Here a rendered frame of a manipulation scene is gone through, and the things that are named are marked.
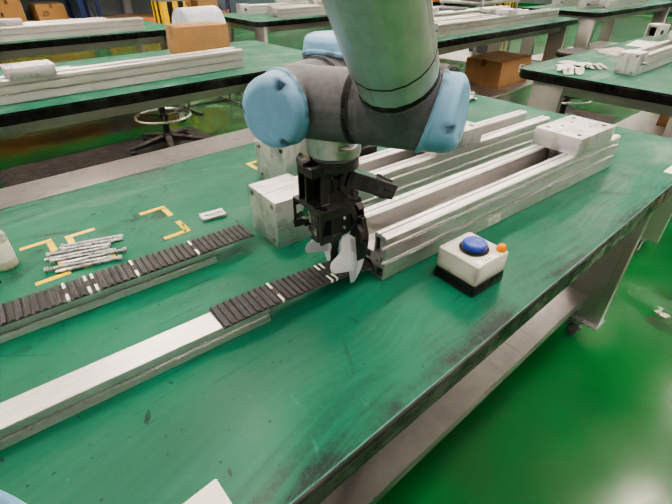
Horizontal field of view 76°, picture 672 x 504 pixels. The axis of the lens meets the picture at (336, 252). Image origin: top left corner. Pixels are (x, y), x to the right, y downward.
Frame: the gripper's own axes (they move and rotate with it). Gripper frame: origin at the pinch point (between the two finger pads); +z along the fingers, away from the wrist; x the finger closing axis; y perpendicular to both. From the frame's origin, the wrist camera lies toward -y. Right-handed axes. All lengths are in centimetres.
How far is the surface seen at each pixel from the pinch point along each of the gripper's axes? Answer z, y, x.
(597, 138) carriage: -9, -69, 6
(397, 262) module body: -0.4, -7.4, 5.1
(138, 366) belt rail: -0.7, 34.2, 2.0
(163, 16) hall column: 14, -163, -571
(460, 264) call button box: -2.8, -12.4, 13.8
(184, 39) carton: -7, -57, -215
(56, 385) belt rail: -0.9, 42.8, -0.8
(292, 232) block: -0.4, 1.4, -14.0
